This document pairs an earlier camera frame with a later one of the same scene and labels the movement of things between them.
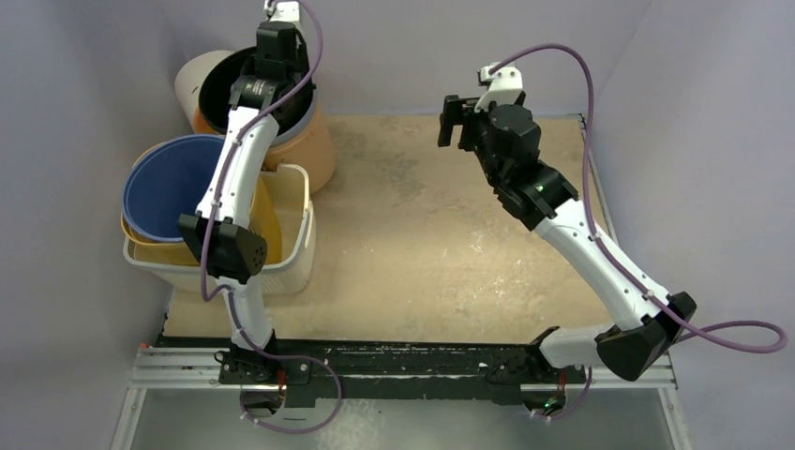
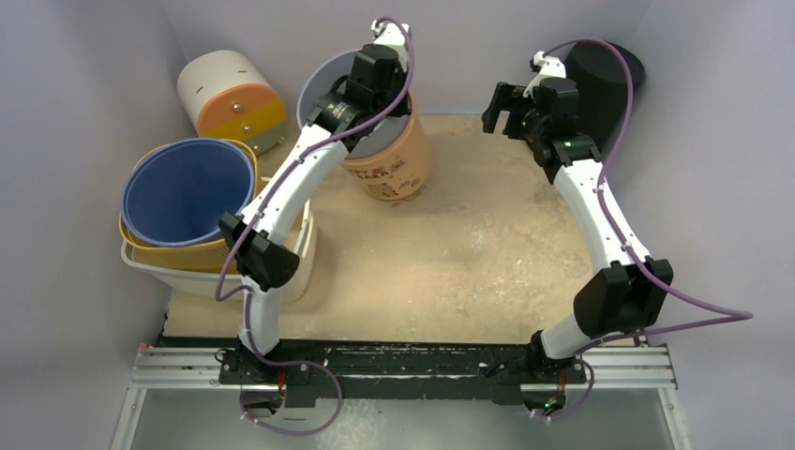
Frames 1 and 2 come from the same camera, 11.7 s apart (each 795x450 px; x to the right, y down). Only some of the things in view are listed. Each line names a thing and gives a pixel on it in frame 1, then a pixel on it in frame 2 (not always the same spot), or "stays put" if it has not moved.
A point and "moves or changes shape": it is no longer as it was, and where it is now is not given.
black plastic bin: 216,91 → 603,80
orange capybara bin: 315,150 moves or changes shape
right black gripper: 468,126 → 512,106
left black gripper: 302,55 → 399,74
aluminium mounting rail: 197,368 stays put
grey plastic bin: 284,137 → 381,138
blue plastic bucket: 168,179 stays put
